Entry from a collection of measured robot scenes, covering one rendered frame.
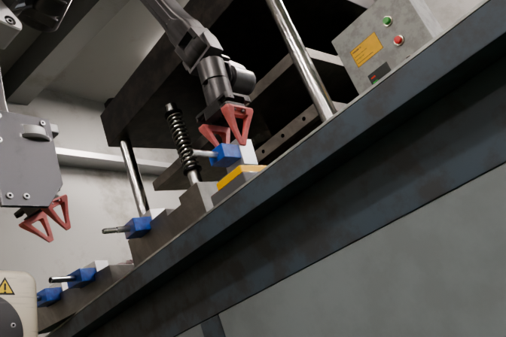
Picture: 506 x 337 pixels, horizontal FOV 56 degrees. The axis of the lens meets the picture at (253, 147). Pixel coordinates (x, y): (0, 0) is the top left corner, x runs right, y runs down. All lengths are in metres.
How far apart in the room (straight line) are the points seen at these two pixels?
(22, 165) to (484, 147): 0.61
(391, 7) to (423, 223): 1.18
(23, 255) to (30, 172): 3.32
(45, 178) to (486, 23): 0.62
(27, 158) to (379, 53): 1.18
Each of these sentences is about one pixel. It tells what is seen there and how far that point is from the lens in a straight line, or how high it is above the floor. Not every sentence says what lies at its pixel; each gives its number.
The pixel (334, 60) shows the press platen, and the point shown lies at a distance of 1.97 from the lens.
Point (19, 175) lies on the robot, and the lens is 0.76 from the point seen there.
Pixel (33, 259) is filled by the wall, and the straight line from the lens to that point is 4.11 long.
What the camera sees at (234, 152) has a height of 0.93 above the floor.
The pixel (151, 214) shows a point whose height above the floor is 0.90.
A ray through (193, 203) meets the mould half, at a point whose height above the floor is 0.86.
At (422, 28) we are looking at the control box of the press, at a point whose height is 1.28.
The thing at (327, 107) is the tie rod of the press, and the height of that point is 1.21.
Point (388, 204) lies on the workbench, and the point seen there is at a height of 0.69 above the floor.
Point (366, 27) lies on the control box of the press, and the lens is 1.69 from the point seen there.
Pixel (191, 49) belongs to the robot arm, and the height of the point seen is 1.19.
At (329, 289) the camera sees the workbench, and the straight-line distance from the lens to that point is 0.63.
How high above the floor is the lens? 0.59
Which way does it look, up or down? 22 degrees up
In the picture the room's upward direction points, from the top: 22 degrees counter-clockwise
